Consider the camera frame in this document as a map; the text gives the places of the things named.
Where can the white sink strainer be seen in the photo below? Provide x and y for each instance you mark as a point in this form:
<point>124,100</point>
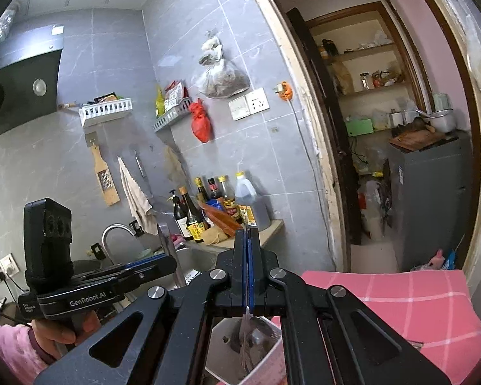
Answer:
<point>191,275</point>

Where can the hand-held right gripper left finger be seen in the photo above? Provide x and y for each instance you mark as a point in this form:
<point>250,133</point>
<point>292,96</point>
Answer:
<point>236,276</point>

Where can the green box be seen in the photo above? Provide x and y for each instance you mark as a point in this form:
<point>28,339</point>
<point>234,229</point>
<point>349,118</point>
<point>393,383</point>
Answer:
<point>360,127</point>

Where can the grey cabinet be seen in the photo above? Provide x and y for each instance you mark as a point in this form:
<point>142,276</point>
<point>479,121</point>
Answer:
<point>429,200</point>

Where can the yellow label sauce bottle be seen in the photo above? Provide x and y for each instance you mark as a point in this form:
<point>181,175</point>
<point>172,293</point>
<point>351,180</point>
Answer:
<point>193,220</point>

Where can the pink checked tablecloth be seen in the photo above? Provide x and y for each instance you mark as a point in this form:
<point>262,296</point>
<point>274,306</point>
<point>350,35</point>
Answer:
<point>384,313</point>

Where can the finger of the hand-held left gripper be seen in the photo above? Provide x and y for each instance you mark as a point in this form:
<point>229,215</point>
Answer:
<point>120,277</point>
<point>152,259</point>

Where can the red white seasoning packet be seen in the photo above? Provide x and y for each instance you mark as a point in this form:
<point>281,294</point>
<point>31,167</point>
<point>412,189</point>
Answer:
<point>175,95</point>

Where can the white perforated utensil basket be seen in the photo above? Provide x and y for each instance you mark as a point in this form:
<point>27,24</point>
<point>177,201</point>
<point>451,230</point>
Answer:
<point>224,353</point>

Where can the beige cloth bundle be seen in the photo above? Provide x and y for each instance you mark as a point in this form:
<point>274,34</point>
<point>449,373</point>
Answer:
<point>215,236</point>

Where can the person's left forearm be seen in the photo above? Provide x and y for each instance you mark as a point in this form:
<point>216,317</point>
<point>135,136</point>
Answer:
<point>8,355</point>

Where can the beige kitchen counter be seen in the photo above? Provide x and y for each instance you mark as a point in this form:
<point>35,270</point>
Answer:
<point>270,228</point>

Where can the dark bottle gold cap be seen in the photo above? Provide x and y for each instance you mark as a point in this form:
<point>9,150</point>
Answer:
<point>201,190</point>

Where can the sauce bottle yellow cap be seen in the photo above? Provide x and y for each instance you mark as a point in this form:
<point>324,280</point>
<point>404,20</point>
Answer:
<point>229,200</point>

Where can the green yellow snack packet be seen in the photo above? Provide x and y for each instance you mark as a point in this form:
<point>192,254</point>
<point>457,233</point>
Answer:
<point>160,102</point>

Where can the wooden grater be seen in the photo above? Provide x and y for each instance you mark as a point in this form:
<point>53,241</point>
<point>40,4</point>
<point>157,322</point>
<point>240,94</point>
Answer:
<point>106,180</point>

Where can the orange brown packet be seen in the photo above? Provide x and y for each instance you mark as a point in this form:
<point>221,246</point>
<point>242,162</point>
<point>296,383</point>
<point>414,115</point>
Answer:
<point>220,218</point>

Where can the clear bag of dried goods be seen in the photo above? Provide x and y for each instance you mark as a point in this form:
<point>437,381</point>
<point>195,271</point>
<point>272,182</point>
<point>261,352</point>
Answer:
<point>222,78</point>

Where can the silver exhaust duct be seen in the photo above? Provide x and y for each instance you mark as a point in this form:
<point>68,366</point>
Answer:
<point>0,28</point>

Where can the metal pot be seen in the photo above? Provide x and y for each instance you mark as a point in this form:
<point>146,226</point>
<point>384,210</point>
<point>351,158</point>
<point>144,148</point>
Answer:
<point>441,122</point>

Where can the wooden shelf unit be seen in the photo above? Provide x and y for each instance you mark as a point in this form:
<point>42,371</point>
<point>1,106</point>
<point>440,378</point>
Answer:
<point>364,93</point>

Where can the glass jar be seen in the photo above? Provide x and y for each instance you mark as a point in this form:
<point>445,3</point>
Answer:
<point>365,82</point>

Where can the stainless steel sink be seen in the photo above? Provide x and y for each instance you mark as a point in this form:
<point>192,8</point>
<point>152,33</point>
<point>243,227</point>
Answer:
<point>192,260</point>

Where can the wooden cutting board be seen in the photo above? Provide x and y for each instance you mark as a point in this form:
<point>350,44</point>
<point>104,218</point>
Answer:
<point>421,140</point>

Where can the white double wall socket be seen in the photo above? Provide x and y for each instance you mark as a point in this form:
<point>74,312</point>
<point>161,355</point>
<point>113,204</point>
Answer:
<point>4,268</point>

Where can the grey wall rack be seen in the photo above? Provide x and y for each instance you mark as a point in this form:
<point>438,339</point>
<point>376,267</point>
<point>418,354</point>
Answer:
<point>172,116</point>

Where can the black wall plug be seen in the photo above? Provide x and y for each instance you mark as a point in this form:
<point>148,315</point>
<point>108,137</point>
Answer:
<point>97,250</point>

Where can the orange wall hook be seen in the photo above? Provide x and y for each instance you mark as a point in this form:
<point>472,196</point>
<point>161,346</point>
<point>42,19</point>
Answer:
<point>283,91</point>

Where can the black range hood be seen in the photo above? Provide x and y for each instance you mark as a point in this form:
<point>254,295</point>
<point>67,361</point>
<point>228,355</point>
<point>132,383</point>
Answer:
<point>20,92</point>

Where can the dark wooden door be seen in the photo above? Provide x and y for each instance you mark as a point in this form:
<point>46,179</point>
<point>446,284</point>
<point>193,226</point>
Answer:
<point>328,128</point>

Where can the pink toy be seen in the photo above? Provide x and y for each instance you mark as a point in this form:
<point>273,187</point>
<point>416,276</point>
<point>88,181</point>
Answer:
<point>431,260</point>

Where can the red plastic bag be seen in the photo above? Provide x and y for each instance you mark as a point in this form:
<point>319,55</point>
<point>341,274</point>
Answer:
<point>200,122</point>

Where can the plastic bags on floor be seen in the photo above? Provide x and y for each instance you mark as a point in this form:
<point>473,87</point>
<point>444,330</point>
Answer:
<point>370,212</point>

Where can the dark bottle red cap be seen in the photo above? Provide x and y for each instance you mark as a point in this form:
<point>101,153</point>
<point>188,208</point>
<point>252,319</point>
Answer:
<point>214,190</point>

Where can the person's left hand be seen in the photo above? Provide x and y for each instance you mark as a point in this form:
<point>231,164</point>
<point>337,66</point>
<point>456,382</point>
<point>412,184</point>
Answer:
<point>52,339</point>

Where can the steel faucet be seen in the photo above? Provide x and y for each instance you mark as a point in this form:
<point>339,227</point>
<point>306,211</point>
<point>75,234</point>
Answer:
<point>114,230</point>

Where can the hanging steel knife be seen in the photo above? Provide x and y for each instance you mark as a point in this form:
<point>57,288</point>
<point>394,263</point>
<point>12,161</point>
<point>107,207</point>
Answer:
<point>141,168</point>

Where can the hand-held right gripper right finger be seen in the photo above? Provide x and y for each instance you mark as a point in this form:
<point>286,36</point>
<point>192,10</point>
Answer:
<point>256,276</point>

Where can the large dark liquid jug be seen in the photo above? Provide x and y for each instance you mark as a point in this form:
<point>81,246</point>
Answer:
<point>252,204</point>

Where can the white plastic wall basket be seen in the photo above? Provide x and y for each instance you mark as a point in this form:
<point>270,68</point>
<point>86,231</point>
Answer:
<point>106,111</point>

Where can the white hanging towel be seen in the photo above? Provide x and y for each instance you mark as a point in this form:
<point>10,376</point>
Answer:
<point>136,200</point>

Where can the white wall switch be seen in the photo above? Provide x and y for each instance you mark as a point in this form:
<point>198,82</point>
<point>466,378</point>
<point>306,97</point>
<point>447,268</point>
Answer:
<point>239,108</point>

